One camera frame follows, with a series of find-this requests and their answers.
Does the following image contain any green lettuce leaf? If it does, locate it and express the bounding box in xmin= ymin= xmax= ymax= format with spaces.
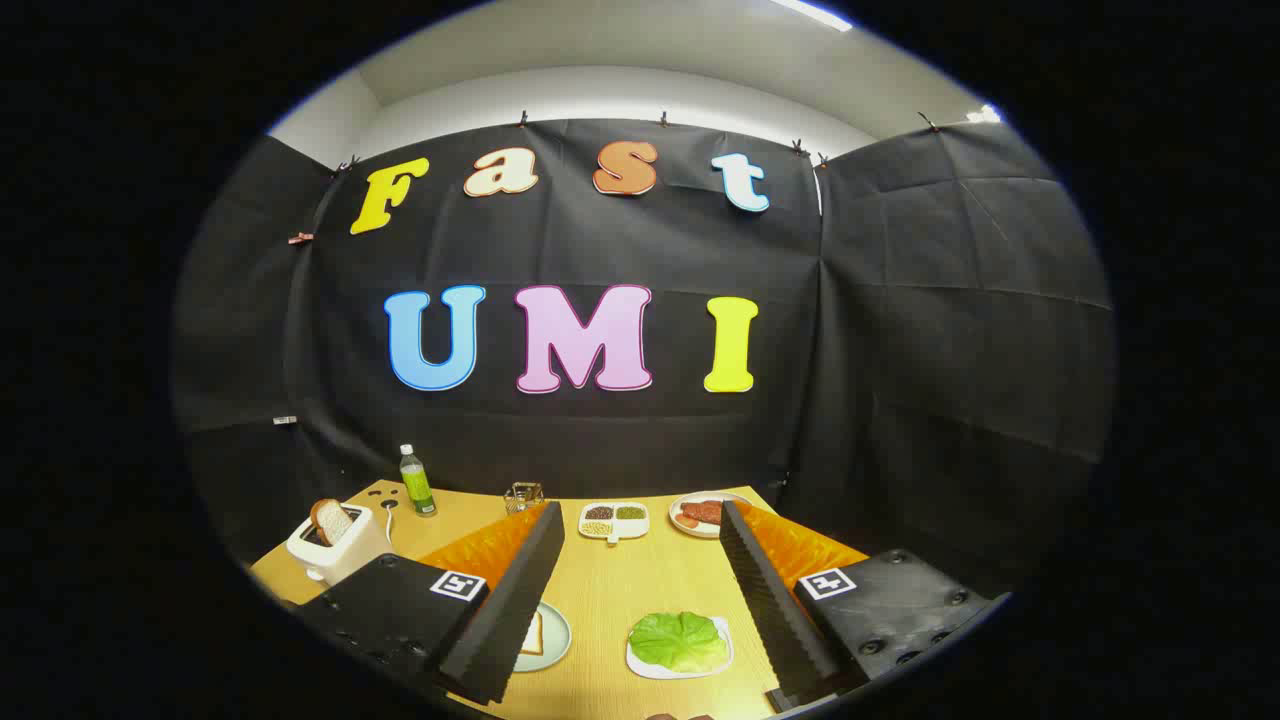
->
xmin=628 ymin=611 xmax=729 ymax=673

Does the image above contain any toasted bread slice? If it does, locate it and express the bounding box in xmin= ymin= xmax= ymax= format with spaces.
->
xmin=310 ymin=498 xmax=353 ymax=546

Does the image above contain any white square plate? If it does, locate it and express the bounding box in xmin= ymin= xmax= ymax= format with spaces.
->
xmin=625 ymin=615 xmax=735 ymax=681

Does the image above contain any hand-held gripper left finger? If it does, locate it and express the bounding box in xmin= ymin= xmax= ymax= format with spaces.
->
xmin=293 ymin=500 xmax=567 ymax=707

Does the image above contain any pale green round plate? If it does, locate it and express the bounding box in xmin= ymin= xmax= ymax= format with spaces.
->
xmin=512 ymin=600 xmax=573 ymax=673

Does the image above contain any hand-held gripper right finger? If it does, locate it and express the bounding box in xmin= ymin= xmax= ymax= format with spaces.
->
xmin=718 ymin=498 xmax=1011 ymax=715

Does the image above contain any white divided dish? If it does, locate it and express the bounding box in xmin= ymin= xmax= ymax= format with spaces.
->
xmin=578 ymin=501 xmax=651 ymax=545

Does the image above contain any white toaster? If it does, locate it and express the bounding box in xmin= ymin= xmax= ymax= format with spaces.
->
xmin=286 ymin=500 xmax=393 ymax=587

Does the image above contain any round white meat plate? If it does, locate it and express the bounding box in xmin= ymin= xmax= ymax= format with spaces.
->
xmin=668 ymin=491 xmax=753 ymax=540

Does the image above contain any green label plastic bottle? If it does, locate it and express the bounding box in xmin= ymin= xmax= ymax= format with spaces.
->
xmin=399 ymin=444 xmax=438 ymax=518

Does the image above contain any black backdrop cloth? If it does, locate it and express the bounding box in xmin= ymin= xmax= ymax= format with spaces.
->
xmin=170 ymin=118 xmax=1116 ymax=601

